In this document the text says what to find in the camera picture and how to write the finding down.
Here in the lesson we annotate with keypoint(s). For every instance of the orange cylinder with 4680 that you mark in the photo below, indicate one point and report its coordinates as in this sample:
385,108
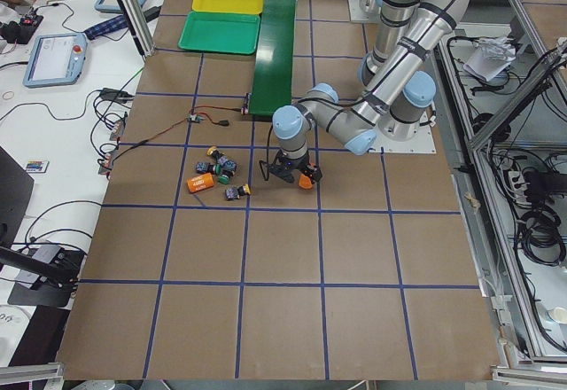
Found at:
200,183

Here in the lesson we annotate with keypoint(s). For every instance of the black power adapter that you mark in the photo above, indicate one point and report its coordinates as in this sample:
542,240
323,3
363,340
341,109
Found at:
120,96

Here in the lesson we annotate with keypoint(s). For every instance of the aluminium frame post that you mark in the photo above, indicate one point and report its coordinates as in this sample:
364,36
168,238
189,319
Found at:
137,27

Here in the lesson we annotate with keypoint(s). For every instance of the crumpled white paper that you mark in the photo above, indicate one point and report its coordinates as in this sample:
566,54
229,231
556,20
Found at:
491,57

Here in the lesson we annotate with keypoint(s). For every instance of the green conveyor belt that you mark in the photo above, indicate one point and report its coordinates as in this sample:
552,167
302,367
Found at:
272,79

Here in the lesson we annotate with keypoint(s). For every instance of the black monitor stand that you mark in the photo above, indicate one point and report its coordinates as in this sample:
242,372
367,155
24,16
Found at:
47,271

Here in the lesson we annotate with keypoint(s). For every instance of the large blue teach pendant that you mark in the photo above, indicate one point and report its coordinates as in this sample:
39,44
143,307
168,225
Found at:
56,60

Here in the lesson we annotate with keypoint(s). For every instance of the green plastic tray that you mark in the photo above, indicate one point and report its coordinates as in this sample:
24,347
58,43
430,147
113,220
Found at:
215,32

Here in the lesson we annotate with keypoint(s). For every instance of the small motor controller board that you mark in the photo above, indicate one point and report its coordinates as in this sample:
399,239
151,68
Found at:
195,118

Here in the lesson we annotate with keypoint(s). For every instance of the yellow push button top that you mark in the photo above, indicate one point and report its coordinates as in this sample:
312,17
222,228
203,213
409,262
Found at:
215,153

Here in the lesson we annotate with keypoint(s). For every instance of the yellow push button bottom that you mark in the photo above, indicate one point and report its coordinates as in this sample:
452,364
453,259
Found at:
237,192

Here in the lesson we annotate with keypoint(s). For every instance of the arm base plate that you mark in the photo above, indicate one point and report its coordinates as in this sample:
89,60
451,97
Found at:
406,128
357,16

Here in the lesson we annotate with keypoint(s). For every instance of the plain orange cylinder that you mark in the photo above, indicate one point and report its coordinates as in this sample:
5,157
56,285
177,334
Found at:
305,182

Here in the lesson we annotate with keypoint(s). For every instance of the green push button lower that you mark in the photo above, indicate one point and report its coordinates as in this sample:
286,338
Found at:
225,176

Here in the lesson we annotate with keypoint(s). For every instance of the yellow push button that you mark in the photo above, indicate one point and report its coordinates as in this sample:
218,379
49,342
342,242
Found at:
237,192
215,153

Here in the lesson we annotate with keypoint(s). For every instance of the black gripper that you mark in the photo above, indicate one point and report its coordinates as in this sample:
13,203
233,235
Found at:
299,165

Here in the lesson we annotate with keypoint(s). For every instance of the blue checkered umbrella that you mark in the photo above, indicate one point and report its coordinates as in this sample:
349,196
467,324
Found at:
106,27

